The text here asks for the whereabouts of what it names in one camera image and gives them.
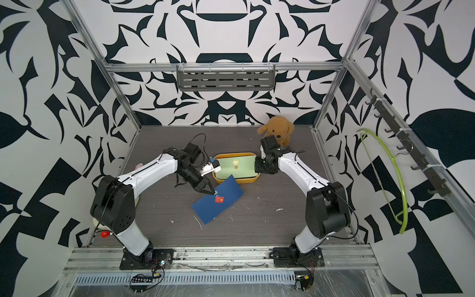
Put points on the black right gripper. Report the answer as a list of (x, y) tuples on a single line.
[(258, 166)]

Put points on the white slotted cable duct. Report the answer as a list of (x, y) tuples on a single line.
[(192, 278)]

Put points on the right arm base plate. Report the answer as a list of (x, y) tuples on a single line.
[(291, 257)]

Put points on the brown plush dog toy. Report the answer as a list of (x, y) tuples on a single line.
[(280, 128)]

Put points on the dark blue envelope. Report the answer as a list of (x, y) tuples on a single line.
[(211, 206)]

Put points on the green hoop hanger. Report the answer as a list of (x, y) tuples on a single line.
[(402, 217)]

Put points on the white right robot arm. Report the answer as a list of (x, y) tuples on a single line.
[(327, 209)]

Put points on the grey perforated metal shelf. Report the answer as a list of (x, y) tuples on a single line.
[(220, 77)]

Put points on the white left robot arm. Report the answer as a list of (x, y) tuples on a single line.
[(131, 185)]

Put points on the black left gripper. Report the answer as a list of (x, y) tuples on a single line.
[(203, 186)]

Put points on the black hook rail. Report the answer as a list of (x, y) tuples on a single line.
[(409, 146)]

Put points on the black connector block with cables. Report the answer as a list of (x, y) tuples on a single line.
[(141, 283)]

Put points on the light green envelope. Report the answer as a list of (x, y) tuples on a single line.
[(238, 167)]

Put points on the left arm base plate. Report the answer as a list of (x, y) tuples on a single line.
[(150, 258)]

